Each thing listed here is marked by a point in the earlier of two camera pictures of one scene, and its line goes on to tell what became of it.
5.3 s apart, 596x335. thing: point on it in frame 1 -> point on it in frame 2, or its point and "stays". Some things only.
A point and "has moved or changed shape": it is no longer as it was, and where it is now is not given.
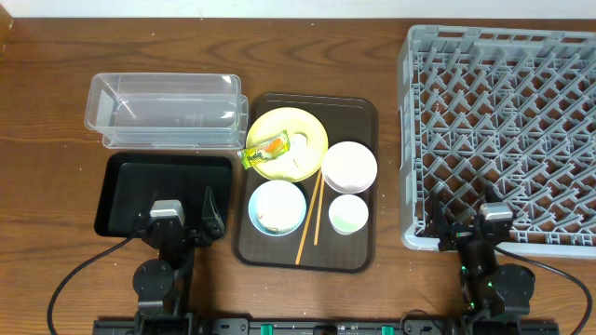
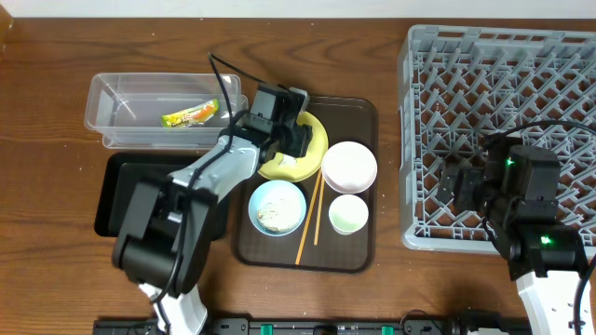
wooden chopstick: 308,219 stays
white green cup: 347,214 stays
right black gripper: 438,226 -> 470,177
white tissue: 300,154 has moved or changed shape
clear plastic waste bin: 168,111 stays
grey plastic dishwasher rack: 508,109 stays
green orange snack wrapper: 267,150 has moved or changed shape
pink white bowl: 349,167 stays
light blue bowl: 277,207 stays
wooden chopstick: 320,208 stays
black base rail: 451,326 stays
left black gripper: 174,234 -> 294,140
